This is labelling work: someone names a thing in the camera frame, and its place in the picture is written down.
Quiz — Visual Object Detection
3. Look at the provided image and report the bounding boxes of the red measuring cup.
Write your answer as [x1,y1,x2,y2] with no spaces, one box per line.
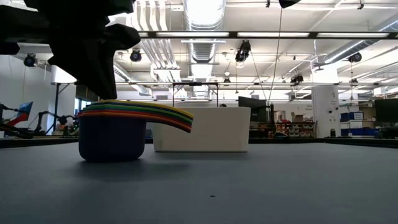
[77,109,193,134]

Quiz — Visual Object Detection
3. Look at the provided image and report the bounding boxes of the black hanging camera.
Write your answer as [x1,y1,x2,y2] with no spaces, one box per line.
[234,40,252,63]
[348,52,363,64]
[129,49,143,63]
[290,73,305,85]
[23,53,38,68]

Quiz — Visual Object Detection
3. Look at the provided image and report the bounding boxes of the cardboard box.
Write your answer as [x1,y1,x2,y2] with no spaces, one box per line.
[290,111,307,123]

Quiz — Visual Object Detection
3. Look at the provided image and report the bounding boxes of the white plastic basket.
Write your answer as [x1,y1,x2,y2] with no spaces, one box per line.
[152,106,252,153]

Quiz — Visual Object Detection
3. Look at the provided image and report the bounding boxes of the red and black background robot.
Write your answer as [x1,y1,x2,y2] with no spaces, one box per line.
[0,103,34,139]

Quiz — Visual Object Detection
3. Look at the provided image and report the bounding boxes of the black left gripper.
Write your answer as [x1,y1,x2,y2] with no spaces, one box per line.
[24,0,141,100]

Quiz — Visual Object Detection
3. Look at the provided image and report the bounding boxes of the blue storage bins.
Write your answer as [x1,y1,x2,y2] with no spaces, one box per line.
[340,111,379,137]

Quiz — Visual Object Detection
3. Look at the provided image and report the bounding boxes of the shelf with red parts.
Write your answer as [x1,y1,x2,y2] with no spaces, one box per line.
[257,120,317,139]

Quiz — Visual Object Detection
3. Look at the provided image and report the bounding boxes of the green measuring cup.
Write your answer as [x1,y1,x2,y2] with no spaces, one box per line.
[82,104,194,126]

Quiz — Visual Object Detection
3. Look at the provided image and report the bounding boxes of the thin hanging cable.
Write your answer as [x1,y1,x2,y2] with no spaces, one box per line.
[266,6,284,106]

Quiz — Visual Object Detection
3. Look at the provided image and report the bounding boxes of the tall black rig frame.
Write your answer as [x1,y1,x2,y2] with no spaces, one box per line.
[51,81,100,133]

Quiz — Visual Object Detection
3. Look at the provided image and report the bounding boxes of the tilted blue-screen monitor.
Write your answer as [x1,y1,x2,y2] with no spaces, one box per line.
[17,101,34,123]

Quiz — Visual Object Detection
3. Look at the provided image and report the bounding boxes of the dark purple measuring cup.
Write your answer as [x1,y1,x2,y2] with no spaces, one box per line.
[78,114,192,163]

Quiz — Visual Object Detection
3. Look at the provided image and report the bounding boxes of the small black rig frame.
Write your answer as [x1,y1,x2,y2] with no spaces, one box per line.
[172,82,220,108]

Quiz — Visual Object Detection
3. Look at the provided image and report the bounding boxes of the large black monitor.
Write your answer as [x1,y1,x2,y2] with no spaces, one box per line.
[374,98,398,123]

